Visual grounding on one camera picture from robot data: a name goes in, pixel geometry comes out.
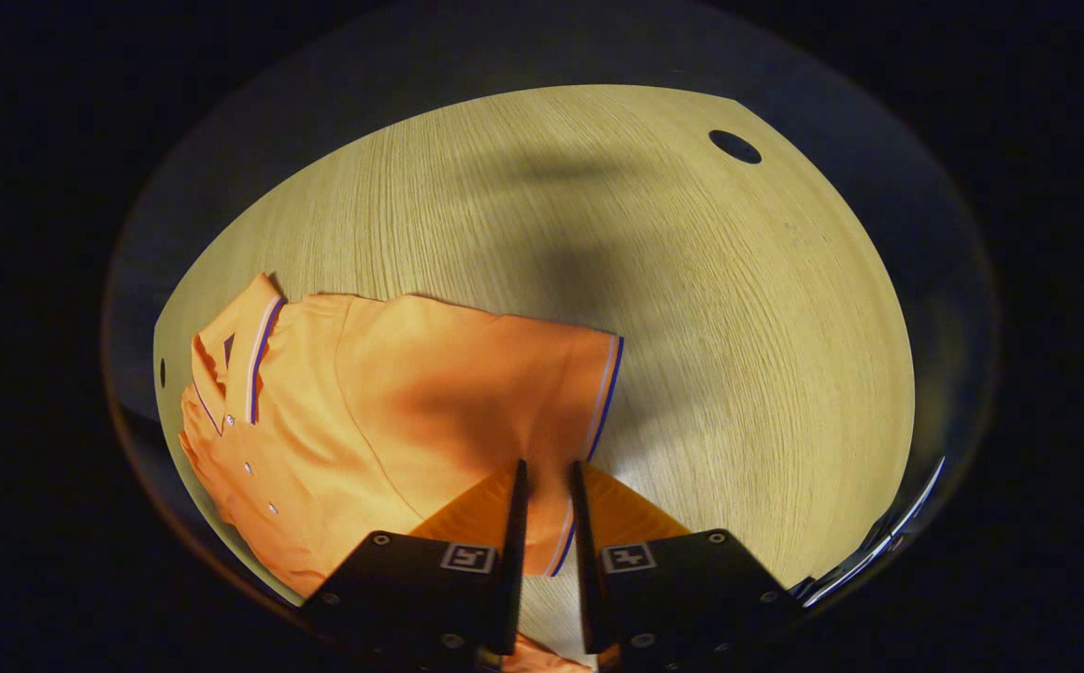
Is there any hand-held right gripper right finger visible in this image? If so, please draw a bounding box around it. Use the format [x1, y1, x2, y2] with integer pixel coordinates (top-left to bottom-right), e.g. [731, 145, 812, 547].
[568, 460, 800, 669]

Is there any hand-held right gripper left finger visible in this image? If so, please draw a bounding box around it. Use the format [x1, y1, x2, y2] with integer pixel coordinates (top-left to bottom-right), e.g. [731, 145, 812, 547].
[304, 458, 530, 669]

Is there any orange T-shirt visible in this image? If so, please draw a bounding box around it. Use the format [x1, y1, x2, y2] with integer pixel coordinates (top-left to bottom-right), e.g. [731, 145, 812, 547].
[178, 273, 625, 673]

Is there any chrome metal frame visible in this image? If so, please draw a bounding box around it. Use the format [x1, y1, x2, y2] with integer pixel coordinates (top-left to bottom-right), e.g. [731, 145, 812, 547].
[799, 456, 947, 610]

